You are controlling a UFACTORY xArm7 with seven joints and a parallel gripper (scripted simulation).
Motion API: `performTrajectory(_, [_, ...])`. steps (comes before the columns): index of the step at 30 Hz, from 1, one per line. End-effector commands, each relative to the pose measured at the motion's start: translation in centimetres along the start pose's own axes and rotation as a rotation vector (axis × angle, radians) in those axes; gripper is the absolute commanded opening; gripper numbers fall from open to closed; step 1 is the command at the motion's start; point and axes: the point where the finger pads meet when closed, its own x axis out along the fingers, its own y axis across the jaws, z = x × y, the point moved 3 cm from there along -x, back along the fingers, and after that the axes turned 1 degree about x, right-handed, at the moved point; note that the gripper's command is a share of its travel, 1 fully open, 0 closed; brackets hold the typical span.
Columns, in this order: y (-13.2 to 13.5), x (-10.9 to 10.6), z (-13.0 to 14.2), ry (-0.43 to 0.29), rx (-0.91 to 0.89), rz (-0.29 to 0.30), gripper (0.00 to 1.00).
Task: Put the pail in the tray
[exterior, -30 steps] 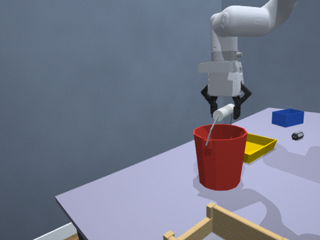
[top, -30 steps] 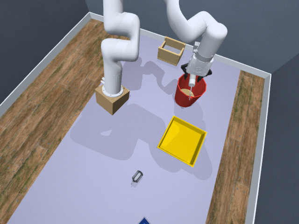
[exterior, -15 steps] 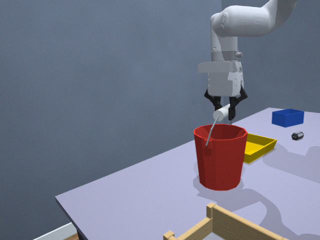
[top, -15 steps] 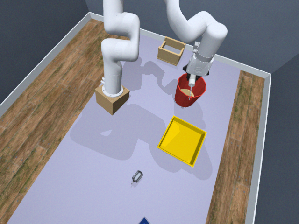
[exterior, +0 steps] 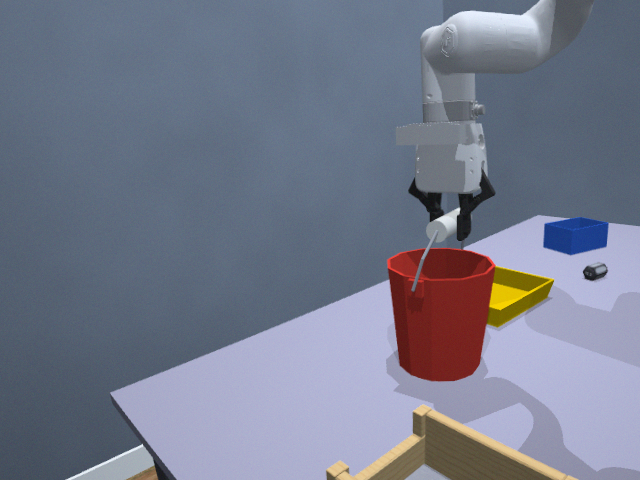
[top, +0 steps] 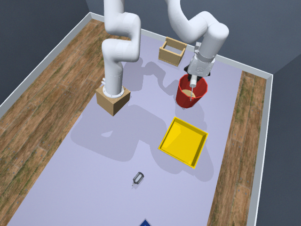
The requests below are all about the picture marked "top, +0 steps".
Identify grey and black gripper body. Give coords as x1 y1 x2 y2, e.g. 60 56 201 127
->
187 54 215 77

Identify red bucket with wire handle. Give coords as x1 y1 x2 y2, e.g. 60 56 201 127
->
176 74 208 108

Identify light wooden crate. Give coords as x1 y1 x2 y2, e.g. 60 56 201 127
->
158 37 187 67

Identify blue open rectangular bin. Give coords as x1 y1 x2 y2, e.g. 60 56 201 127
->
140 220 150 226

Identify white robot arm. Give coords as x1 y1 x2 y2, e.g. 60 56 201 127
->
101 0 229 98

